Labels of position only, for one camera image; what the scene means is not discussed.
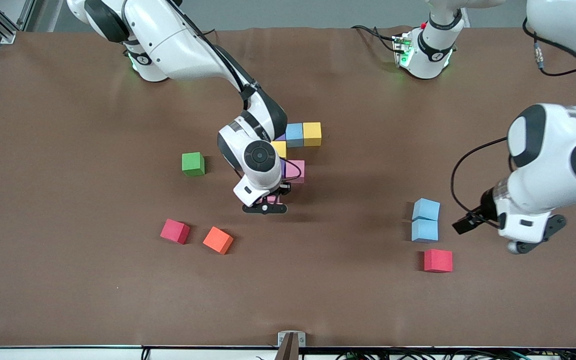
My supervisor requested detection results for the light blue foam cube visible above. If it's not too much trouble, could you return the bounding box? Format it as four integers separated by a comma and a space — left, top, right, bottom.
411, 219, 439, 244
285, 123, 304, 148
412, 198, 441, 222

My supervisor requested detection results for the red foam cube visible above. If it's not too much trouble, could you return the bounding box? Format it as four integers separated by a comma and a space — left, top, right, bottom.
423, 249, 454, 274

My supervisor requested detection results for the crimson foam cube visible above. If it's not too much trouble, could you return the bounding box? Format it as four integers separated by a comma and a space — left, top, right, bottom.
160, 218, 191, 245

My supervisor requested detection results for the orange foam cube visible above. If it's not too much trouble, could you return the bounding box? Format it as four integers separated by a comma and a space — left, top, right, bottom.
202, 226, 235, 255

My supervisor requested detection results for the green foam cube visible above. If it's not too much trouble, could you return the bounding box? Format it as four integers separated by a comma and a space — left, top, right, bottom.
181, 152, 206, 177

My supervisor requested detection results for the brown table mat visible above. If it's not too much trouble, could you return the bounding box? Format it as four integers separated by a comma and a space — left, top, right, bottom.
0, 26, 576, 349

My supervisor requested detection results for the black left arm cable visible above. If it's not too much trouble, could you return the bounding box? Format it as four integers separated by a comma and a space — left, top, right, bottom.
450, 137, 509, 217

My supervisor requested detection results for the metal edge bracket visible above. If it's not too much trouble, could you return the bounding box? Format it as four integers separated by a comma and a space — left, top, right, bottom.
275, 331, 307, 360

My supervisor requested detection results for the black base cable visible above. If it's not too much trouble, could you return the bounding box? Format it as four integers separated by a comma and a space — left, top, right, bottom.
350, 24, 400, 53

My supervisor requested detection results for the white table edge rail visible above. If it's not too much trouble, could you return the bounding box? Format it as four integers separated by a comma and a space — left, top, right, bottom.
0, 345, 576, 360

